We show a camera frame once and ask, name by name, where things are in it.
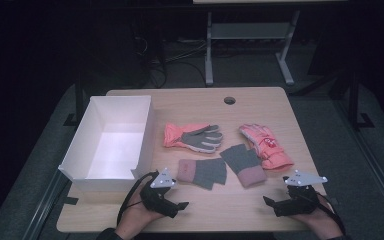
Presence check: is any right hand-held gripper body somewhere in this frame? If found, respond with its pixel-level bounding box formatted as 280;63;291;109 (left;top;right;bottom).
274;169;329;218

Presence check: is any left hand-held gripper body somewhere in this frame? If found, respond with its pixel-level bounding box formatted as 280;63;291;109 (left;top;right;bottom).
139;167;182;219

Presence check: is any grey fingerless glove pink cuff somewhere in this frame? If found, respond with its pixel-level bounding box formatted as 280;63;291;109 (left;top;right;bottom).
176;157;228;191
219;143;268;189

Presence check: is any pink glove with red print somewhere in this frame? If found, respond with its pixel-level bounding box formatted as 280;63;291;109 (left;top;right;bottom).
238;123;295;171

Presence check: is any pink glove with grey palm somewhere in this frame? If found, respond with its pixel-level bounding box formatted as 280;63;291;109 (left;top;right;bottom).
162;122;224;155

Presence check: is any white box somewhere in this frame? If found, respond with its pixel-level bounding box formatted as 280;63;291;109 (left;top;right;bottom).
57;95;157;193

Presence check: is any person's right hand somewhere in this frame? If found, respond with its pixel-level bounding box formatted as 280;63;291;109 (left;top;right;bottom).
289;193;344;240

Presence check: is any person's left hand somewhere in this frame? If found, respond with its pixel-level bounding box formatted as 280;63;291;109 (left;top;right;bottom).
114;189;165;240

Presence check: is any black stand leg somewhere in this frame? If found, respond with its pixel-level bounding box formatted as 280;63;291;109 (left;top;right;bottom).
62;71;88;127
345;66;376;132

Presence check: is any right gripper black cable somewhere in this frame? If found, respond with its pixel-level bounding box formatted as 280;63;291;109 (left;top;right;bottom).
308;186;347;236

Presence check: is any metal floor rail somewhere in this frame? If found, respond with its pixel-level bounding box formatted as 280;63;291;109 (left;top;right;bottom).
333;99;384;223
21;171;70;240

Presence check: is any bundle of floor cables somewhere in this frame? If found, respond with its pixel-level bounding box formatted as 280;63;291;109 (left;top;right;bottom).
134;35;208;90

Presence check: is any grey metal table frame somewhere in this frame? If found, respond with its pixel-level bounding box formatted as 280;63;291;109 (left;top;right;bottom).
204;9;301;87

